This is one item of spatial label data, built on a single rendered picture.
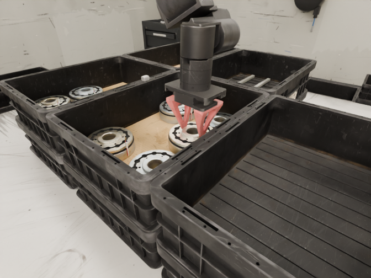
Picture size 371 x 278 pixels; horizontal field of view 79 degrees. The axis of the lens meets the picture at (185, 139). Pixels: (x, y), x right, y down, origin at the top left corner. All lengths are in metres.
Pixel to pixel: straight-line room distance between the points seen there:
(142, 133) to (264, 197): 0.33
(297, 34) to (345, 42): 0.60
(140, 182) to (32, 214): 0.40
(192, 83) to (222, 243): 0.26
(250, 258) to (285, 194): 0.23
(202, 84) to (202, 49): 0.06
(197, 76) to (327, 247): 0.32
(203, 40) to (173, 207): 0.25
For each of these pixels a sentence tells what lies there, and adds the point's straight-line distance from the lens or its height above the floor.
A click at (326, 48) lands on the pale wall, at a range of 3.74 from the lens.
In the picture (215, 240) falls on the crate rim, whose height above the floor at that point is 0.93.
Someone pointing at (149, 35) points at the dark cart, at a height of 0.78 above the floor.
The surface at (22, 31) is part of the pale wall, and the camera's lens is 3.69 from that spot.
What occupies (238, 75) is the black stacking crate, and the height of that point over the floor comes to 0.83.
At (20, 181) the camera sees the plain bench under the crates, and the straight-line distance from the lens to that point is 0.77.
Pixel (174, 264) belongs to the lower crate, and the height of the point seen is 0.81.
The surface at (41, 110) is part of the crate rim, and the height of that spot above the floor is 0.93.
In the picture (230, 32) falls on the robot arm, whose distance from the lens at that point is 0.45.
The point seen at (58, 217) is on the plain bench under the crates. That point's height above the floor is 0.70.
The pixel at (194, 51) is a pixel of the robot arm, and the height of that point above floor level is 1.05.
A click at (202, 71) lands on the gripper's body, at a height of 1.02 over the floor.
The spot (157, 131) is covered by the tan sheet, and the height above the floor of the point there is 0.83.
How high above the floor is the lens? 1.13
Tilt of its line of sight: 33 degrees down
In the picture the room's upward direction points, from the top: straight up
